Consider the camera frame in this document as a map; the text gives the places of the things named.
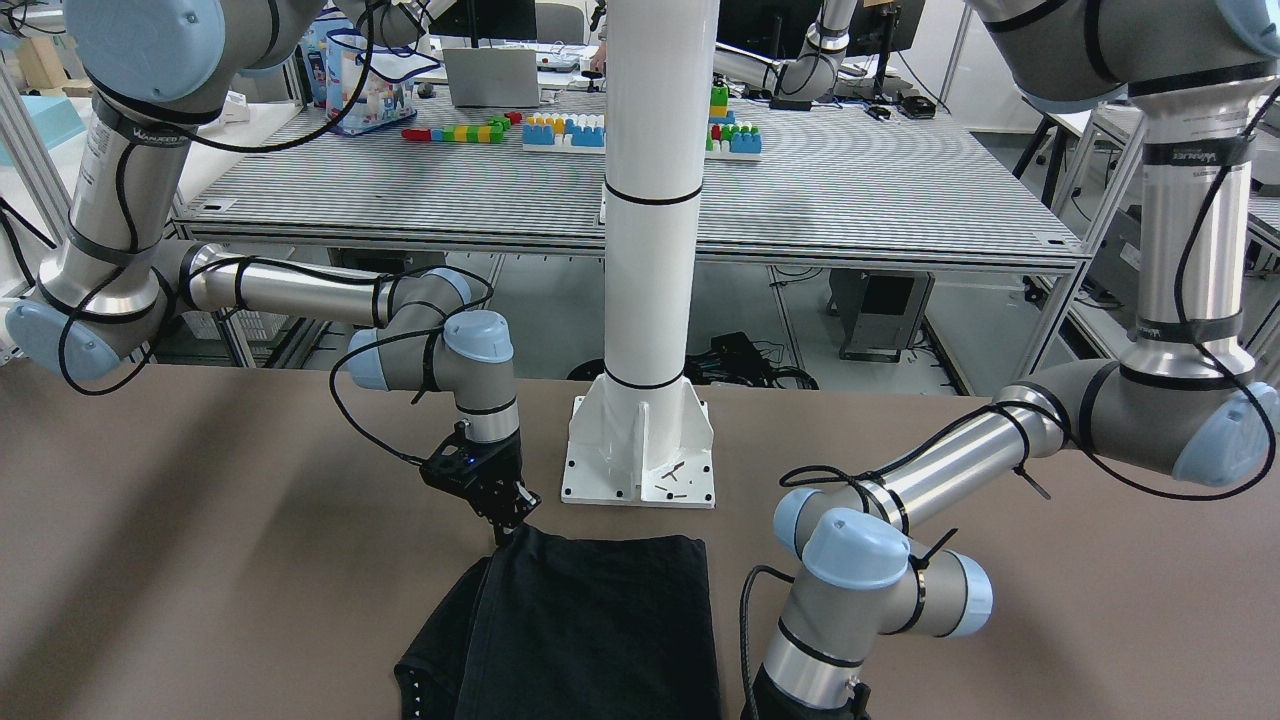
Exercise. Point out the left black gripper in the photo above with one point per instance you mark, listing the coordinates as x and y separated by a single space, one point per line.
790 702

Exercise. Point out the grey striped work table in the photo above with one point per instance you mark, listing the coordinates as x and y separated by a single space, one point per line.
833 187

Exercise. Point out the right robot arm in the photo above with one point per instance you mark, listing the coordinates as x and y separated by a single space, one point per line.
161 70

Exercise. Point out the black graphic t-shirt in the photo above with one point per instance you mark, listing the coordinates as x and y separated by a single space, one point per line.
549 627

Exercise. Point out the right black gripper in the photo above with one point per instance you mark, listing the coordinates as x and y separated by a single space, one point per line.
501 470

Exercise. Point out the clear plastic bag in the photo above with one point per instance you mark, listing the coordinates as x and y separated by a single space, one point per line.
369 87

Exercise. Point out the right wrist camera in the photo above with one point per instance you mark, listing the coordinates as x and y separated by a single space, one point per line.
452 466

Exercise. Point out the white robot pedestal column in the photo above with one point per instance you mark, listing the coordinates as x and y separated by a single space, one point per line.
641 436

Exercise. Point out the blue plastic bin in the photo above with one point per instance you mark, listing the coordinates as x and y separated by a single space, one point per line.
56 118

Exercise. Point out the silver laptop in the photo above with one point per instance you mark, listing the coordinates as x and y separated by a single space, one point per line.
490 77

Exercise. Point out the colourful toy block set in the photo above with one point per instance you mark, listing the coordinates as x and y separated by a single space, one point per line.
727 138

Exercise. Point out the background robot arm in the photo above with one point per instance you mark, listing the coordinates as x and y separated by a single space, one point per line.
791 49

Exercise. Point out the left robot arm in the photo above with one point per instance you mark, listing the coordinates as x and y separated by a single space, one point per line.
1182 401

